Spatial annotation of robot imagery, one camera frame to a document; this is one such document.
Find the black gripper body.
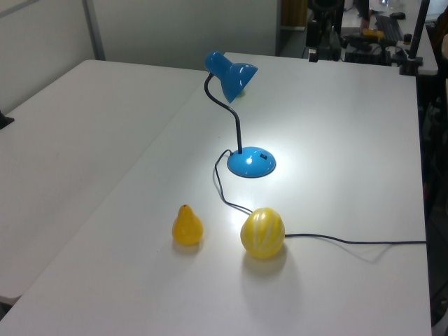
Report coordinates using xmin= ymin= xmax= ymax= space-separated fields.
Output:
xmin=305 ymin=19 xmax=320 ymax=50

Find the blue desk lamp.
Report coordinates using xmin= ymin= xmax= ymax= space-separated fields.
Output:
xmin=204 ymin=50 xmax=277 ymax=179

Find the wooden cabinet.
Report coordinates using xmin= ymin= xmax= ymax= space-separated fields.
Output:
xmin=279 ymin=0 xmax=309 ymax=32

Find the black computer keyboard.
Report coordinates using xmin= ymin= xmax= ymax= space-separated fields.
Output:
xmin=375 ymin=15 xmax=404 ymax=42

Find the black pole with table clamp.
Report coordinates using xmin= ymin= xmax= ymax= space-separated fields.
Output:
xmin=400 ymin=0 xmax=431 ymax=75

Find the yellow striped toy melon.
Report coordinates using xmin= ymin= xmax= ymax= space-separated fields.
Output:
xmin=239 ymin=206 xmax=286 ymax=260

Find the yellow toy pear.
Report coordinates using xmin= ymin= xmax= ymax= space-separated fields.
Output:
xmin=171 ymin=204 xmax=204 ymax=246

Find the dark lamp power cable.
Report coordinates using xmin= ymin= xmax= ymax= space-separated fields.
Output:
xmin=212 ymin=148 xmax=427 ymax=245

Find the grey partition post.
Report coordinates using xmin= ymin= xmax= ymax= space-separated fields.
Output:
xmin=82 ymin=0 xmax=106 ymax=61

